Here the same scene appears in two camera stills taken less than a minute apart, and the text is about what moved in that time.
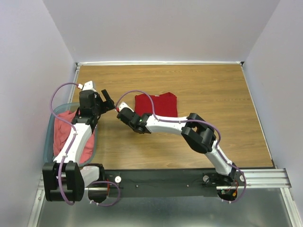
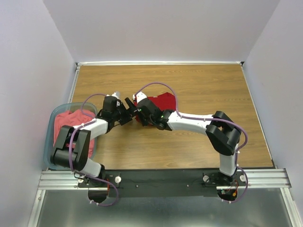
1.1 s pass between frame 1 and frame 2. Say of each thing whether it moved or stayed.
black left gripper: moved
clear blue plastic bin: stayed
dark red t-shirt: stayed
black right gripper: moved
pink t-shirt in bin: stayed
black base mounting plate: stayed
